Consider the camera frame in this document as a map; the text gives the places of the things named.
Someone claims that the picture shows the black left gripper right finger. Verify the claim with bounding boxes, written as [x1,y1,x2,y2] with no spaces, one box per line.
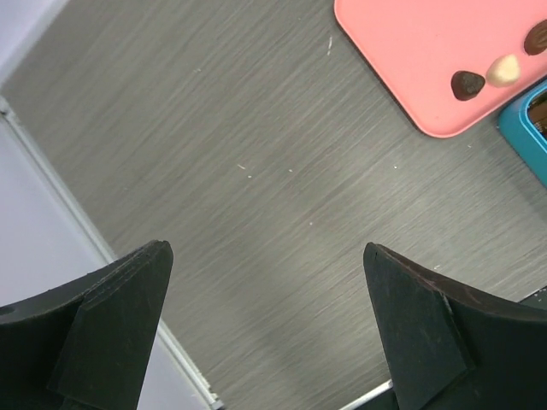
[363,243,546,409]

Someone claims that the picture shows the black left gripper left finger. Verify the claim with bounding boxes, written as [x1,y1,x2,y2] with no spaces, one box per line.
[1,240,174,410]

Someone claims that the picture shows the blue chocolate tin box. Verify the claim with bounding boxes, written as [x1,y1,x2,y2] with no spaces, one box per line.
[497,79,546,186]

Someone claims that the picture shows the pink tray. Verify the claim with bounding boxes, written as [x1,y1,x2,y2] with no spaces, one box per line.
[334,0,546,138]

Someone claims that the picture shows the dark ridged chocolate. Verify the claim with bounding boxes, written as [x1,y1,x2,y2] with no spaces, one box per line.
[450,70,485,101]

